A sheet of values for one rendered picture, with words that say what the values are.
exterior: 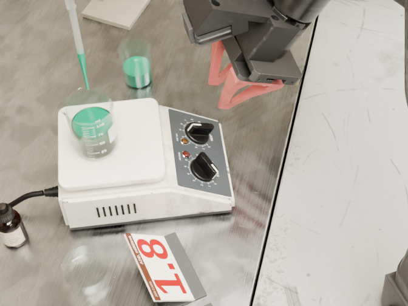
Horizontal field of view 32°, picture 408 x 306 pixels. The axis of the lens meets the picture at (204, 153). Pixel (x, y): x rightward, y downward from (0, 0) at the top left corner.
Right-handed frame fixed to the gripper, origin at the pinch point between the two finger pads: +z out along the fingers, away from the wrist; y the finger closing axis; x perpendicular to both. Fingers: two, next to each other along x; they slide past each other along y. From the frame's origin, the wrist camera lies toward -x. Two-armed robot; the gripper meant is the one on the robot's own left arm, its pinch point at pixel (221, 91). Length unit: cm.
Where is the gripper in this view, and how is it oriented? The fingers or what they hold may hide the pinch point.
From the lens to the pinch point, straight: 83.9
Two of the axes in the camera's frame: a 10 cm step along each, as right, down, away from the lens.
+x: 8.2, 0.1, 5.7
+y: 3.1, 8.3, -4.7
